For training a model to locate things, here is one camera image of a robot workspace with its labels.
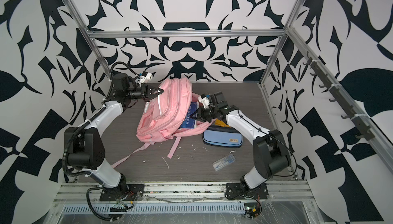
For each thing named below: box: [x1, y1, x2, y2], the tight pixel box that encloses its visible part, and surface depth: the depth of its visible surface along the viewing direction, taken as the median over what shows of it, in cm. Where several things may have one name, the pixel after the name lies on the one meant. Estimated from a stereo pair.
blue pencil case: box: [202, 127, 244, 149], surface depth 90 cm
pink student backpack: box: [111, 77, 217, 169], surface depth 78 cm
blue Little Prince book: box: [180, 101, 199, 129], surface depth 82 cm
